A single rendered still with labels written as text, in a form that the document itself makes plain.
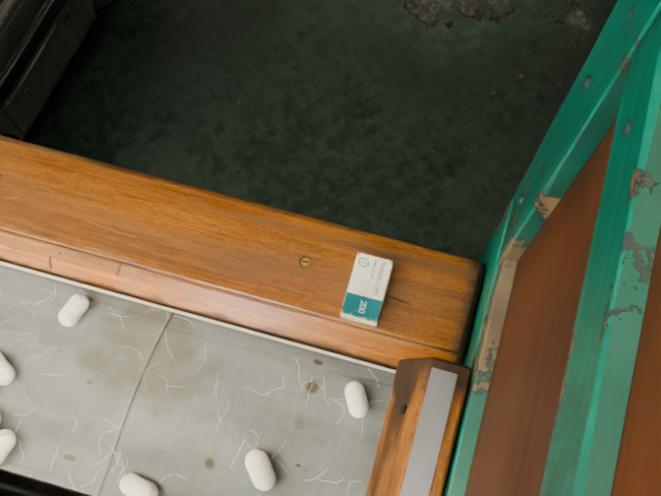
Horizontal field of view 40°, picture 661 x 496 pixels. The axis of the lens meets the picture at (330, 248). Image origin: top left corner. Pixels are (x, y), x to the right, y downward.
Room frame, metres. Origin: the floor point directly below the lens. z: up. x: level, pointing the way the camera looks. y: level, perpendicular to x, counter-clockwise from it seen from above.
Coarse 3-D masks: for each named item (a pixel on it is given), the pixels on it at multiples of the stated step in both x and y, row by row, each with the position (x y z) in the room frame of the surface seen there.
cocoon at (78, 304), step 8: (72, 296) 0.21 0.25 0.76; (80, 296) 0.21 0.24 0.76; (72, 304) 0.20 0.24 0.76; (80, 304) 0.20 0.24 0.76; (88, 304) 0.20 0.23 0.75; (64, 312) 0.20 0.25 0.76; (72, 312) 0.19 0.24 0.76; (80, 312) 0.20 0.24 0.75; (64, 320) 0.19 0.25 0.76; (72, 320) 0.19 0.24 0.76
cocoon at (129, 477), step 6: (126, 474) 0.05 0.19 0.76; (132, 474) 0.05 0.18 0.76; (120, 480) 0.04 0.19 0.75; (126, 480) 0.04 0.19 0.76; (132, 480) 0.04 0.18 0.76; (138, 480) 0.04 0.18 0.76; (144, 480) 0.04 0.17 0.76; (120, 486) 0.04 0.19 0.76; (126, 486) 0.03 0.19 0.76; (132, 486) 0.03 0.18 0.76; (138, 486) 0.03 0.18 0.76; (144, 486) 0.03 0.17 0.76; (150, 486) 0.03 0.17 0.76; (126, 492) 0.03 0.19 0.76; (132, 492) 0.03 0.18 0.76; (138, 492) 0.03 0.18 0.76; (144, 492) 0.03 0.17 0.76; (150, 492) 0.03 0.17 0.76; (156, 492) 0.03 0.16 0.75
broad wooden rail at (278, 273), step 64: (0, 192) 0.31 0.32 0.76; (64, 192) 0.31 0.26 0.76; (128, 192) 0.31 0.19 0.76; (192, 192) 0.31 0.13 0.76; (0, 256) 0.26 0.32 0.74; (64, 256) 0.25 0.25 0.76; (128, 256) 0.25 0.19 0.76; (192, 256) 0.24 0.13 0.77; (256, 256) 0.24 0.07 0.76; (320, 256) 0.24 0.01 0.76; (384, 256) 0.24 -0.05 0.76; (448, 256) 0.24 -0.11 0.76; (256, 320) 0.18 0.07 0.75; (320, 320) 0.18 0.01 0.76; (384, 320) 0.18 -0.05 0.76; (448, 320) 0.18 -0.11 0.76
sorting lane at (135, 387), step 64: (0, 320) 0.19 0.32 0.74; (128, 320) 0.19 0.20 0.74; (192, 320) 0.19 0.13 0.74; (64, 384) 0.13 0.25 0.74; (128, 384) 0.13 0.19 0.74; (192, 384) 0.13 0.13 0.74; (256, 384) 0.13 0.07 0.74; (320, 384) 0.12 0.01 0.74; (384, 384) 0.12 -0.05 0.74; (64, 448) 0.07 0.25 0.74; (128, 448) 0.07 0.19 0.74; (192, 448) 0.07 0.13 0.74; (256, 448) 0.07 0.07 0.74; (320, 448) 0.06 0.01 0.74
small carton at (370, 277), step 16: (368, 256) 0.23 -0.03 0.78; (352, 272) 0.22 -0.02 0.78; (368, 272) 0.22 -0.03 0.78; (384, 272) 0.22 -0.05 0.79; (352, 288) 0.20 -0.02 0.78; (368, 288) 0.20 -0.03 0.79; (384, 288) 0.20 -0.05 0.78; (352, 304) 0.19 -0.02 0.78; (368, 304) 0.19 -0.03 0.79; (368, 320) 0.17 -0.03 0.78
